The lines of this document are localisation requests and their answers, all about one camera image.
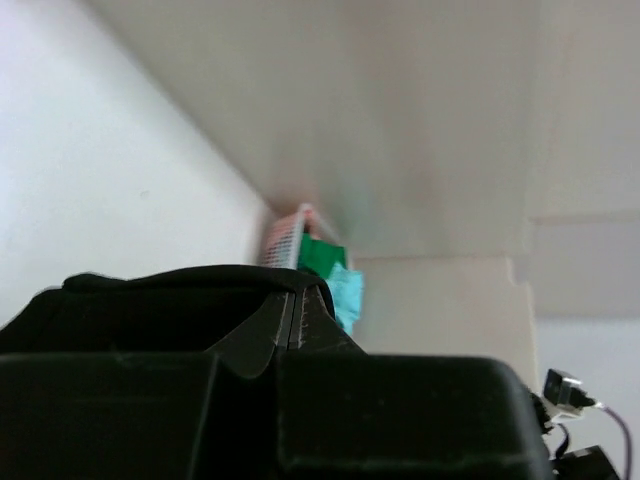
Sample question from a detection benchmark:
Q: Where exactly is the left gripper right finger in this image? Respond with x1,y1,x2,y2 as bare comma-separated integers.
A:
275,288,553,479

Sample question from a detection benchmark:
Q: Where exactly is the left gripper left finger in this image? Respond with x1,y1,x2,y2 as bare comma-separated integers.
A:
1,293,289,479

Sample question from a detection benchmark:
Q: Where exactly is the black t shirt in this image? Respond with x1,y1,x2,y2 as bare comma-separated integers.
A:
1,265,335,354

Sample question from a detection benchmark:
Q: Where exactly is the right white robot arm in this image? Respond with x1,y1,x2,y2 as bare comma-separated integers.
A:
530,391,627,479

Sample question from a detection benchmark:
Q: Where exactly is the teal t shirt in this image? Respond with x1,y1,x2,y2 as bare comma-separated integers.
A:
326,263,364,336

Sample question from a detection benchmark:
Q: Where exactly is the green t shirt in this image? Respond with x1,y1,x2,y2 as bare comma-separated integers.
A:
297,233,347,279

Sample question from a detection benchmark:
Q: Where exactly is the white plastic laundry basket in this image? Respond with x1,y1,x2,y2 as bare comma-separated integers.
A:
259,203,342,269

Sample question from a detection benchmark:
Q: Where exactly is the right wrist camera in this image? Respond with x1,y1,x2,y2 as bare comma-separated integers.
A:
542,369,600,423

